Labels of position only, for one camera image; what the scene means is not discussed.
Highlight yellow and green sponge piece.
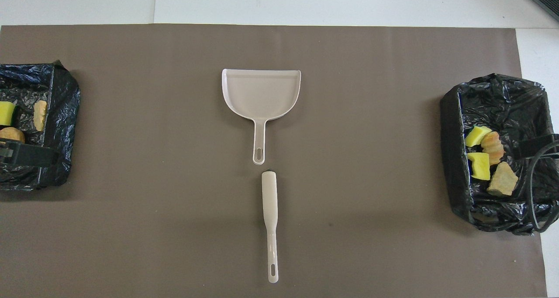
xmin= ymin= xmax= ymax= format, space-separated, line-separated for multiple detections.
xmin=464 ymin=125 xmax=492 ymax=148

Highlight beige plastic dustpan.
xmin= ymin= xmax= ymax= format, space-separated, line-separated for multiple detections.
xmin=221 ymin=68 xmax=302 ymax=165

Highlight brown oval sponge piece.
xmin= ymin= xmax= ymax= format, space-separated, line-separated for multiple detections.
xmin=0 ymin=127 xmax=26 ymax=144

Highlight yellow sponge wedge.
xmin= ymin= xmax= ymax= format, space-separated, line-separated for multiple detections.
xmin=0 ymin=101 xmax=17 ymax=126

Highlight notched yellow sponge piece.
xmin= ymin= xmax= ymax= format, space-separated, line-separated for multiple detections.
xmin=466 ymin=152 xmax=491 ymax=180

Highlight brown paper table mat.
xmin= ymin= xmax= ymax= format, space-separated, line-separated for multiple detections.
xmin=0 ymin=24 xmax=548 ymax=298

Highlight black bag lined bin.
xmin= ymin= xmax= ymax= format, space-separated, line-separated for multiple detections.
xmin=0 ymin=60 xmax=81 ymax=191
xmin=439 ymin=73 xmax=559 ymax=236

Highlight beige hand brush black bristles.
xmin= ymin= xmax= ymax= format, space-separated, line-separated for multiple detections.
xmin=261 ymin=170 xmax=279 ymax=284

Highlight beige green sponge chunk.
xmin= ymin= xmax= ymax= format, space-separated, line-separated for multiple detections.
xmin=487 ymin=161 xmax=519 ymax=197

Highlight orange striped curled sponge piece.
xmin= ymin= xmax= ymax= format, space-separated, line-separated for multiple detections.
xmin=481 ymin=131 xmax=506 ymax=166

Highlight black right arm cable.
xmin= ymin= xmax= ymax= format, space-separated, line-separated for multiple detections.
xmin=525 ymin=139 xmax=559 ymax=234

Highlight pale yellow sponge chunk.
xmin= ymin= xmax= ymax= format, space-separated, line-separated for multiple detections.
xmin=33 ymin=100 xmax=48 ymax=132

